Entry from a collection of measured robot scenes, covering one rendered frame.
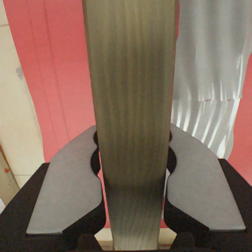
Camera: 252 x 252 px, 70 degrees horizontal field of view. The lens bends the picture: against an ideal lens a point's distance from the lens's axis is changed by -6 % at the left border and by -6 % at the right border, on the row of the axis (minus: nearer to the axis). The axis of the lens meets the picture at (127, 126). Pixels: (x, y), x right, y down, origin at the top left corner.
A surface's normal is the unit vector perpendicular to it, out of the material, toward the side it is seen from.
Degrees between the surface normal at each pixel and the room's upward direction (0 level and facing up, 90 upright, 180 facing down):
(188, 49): 39
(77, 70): 0
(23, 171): 0
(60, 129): 0
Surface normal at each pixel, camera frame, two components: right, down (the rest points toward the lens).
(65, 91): 0.00, 0.48
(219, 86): -0.50, 0.55
